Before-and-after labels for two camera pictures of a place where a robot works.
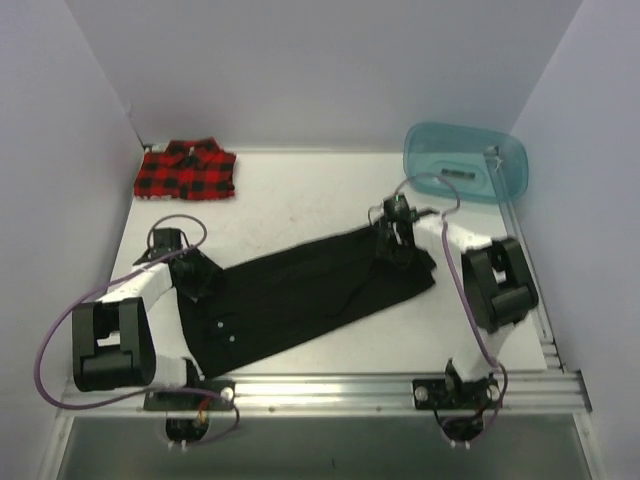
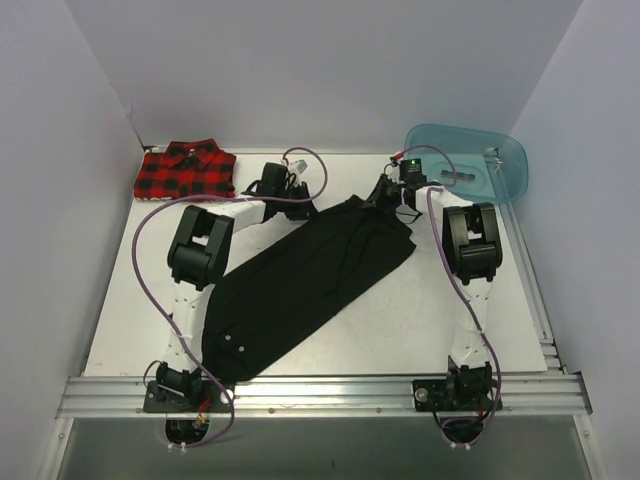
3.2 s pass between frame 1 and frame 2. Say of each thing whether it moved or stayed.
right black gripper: moved
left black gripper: moved
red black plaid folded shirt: stayed
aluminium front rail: stayed
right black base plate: stayed
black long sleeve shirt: moved
